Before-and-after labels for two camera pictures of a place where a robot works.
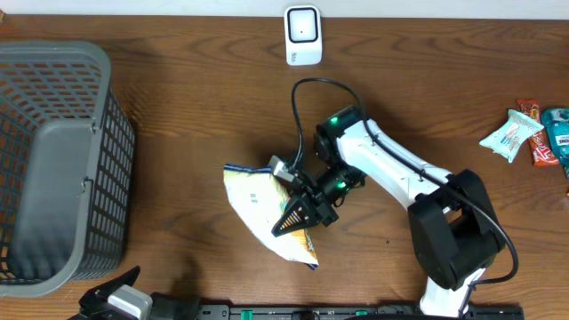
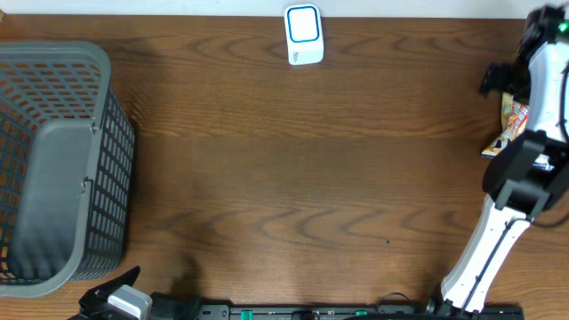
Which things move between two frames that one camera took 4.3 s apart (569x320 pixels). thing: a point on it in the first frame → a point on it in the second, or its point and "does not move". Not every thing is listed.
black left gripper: (104, 290) does not move
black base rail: (358, 311) does not move
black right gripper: (324, 208) → (496, 76)
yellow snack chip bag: (260, 197) → (514, 120)
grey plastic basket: (67, 161) does not move
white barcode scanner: (303, 35) does not move
